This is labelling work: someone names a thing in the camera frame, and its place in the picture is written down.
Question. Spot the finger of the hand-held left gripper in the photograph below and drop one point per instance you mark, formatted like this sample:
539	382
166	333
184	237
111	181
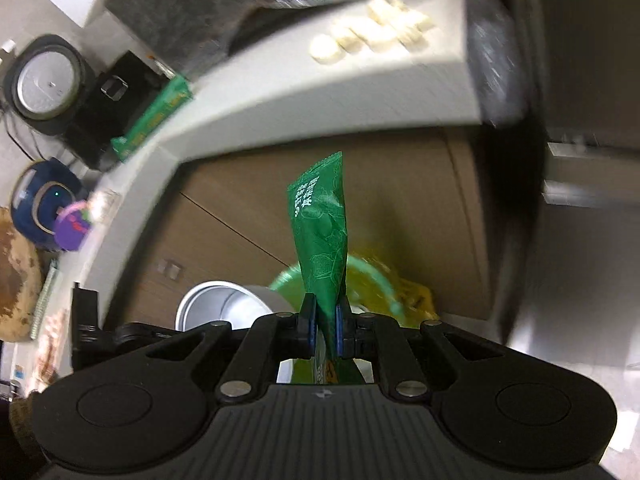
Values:
85	315

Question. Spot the checked green white strip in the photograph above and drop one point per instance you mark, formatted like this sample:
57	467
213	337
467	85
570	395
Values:
44	300

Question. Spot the round wooden board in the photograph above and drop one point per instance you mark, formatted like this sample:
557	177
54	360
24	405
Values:
17	280

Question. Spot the green snack bar on counter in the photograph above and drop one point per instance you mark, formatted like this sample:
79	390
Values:
155	115

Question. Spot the silver rice cooker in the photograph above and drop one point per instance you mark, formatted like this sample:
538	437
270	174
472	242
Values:
45	82

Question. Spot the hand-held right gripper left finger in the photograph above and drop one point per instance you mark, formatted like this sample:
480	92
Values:
311	331

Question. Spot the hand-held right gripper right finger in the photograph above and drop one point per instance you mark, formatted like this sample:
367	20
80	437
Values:
345	335

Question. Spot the purple plastic toy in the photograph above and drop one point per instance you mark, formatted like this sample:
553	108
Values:
75	225

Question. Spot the pile of white round snacks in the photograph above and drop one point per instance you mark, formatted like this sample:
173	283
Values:
375	30

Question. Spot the green snack packet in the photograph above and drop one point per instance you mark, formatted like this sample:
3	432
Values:
320	240

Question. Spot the dark speckled slab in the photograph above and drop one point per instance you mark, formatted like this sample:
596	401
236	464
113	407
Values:
200	5

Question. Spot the blue rice cooker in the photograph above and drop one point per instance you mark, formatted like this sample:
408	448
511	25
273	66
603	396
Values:
40	195

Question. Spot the brown wooden cabinet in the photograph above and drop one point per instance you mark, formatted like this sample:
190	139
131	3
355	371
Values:
240	210

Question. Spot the black kitchen appliance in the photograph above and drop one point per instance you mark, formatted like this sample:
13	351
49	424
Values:
115	110

